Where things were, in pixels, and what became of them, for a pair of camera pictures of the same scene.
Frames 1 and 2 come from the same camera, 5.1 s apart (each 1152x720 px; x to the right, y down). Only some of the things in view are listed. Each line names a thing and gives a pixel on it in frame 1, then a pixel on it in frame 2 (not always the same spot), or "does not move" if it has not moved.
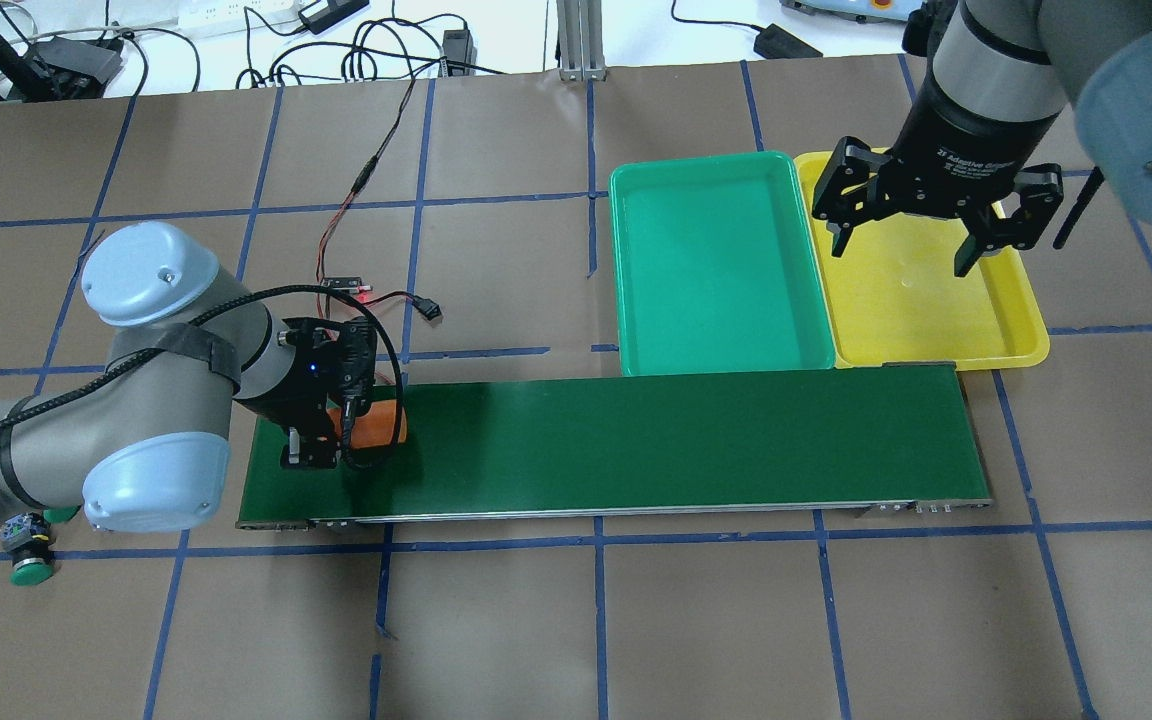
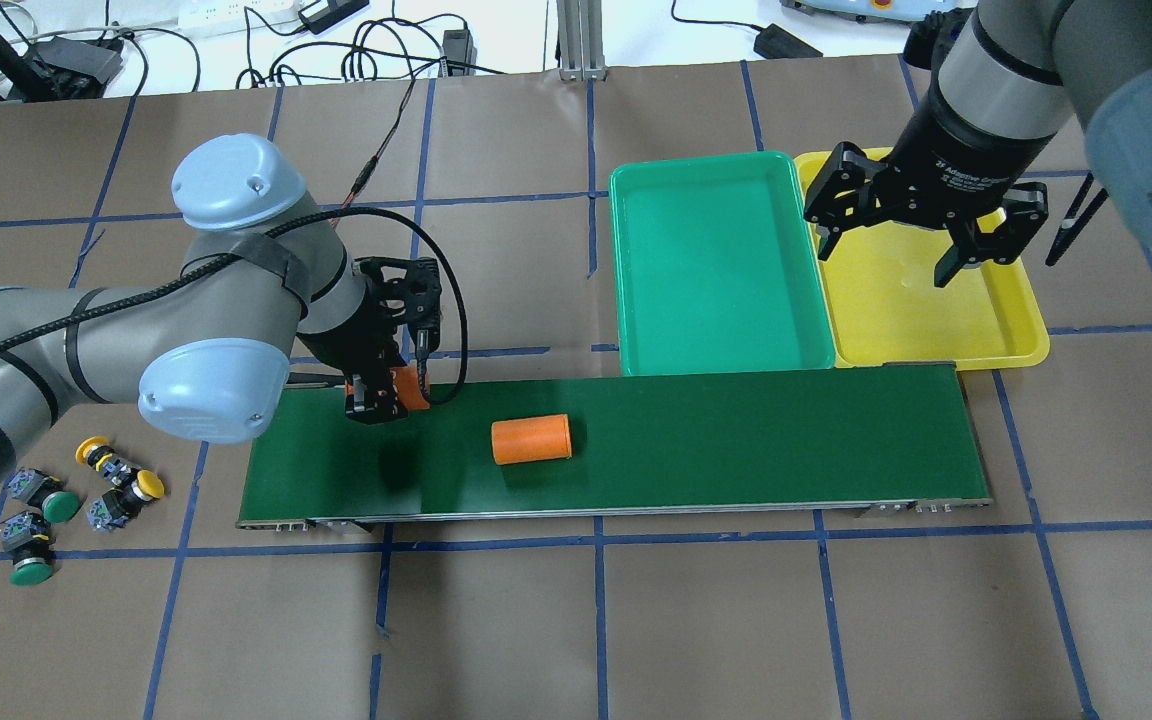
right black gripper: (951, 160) does not move
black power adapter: (460, 52) does not move
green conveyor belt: (526, 440) does not move
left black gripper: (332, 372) to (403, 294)
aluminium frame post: (581, 40) does not move
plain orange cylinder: (375, 427) to (531, 439)
